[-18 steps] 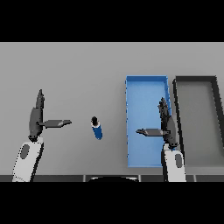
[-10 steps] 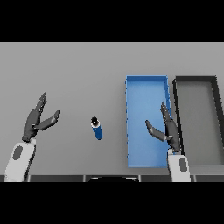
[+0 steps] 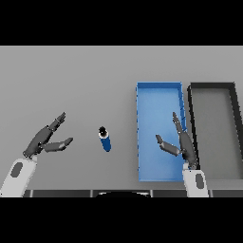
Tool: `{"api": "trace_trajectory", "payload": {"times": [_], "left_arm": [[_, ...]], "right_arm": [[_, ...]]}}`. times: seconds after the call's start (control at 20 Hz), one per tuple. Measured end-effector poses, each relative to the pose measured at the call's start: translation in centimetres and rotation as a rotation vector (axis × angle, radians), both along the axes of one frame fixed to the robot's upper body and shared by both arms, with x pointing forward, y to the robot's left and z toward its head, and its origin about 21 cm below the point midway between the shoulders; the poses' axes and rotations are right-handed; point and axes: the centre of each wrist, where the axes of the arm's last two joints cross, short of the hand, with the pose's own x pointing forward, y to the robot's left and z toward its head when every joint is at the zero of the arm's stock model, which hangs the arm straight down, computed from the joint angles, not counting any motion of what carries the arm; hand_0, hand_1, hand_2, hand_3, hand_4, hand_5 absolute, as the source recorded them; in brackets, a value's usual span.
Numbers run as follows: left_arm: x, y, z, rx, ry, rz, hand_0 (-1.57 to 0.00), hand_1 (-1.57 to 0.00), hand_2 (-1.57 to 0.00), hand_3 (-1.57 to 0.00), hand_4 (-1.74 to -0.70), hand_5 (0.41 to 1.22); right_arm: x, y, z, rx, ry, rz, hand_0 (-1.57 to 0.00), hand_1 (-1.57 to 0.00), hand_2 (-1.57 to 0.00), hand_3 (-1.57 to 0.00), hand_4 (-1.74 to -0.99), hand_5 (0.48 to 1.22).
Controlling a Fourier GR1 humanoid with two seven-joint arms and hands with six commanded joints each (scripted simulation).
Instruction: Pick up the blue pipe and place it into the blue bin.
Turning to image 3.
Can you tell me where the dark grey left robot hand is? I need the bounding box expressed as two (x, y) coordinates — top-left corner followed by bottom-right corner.
(22, 111), (74, 159)

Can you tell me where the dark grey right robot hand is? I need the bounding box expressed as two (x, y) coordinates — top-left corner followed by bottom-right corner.
(155, 111), (199, 171)

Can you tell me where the blue bin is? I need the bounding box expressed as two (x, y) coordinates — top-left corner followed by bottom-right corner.
(135, 82), (188, 182)

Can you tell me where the dark grey bin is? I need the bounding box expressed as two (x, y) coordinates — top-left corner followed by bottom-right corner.
(187, 82), (243, 181)

